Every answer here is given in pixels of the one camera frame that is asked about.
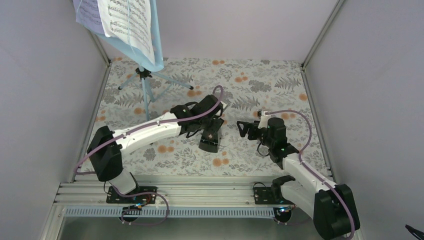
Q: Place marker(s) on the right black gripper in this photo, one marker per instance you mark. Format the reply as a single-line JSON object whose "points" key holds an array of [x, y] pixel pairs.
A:
{"points": [[246, 125]]}

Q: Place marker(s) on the black metronome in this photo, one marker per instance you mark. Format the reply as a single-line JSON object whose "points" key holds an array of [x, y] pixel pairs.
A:
{"points": [[211, 136]]}

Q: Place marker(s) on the light blue music stand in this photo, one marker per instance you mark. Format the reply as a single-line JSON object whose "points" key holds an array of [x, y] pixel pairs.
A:
{"points": [[87, 14]]}

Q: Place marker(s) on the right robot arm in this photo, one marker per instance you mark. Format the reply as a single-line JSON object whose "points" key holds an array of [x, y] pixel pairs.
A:
{"points": [[331, 206]]}

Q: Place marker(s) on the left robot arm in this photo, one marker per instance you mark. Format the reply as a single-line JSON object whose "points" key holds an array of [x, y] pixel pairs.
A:
{"points": [[108, 147]]}

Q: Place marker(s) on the floral patterned mat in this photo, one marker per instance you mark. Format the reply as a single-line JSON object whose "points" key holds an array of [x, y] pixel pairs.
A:
{"points": [[249, 86]]}

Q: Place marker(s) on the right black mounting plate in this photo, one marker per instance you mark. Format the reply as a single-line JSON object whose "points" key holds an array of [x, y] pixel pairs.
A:
{"points": [[264, 196]]}

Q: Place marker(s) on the black mounting plate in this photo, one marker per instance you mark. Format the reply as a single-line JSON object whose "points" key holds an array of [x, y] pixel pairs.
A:
{"points": [[264, 196], [142, 195]]}

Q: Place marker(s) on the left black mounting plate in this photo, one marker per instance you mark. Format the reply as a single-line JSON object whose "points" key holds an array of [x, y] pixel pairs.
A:
{"points": [[142, 195]]}

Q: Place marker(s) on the white sheet music page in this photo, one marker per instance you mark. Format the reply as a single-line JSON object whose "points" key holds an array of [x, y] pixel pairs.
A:
{"points": [[129, 21]]}

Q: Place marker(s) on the black object at corner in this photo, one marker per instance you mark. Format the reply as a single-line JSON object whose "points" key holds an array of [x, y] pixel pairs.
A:
{"points": [[415, 232]]}

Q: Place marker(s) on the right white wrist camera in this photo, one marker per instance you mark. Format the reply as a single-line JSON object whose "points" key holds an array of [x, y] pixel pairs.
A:
{"points": [[263, 119]]}

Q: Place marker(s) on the aluminium rail base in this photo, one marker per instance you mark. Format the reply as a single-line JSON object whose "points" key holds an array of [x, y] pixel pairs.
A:
{"points": [[178, 191]]}

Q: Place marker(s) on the light blue cable duct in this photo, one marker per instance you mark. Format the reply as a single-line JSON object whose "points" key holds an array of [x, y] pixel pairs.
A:
{"points": [[174, 212]]}

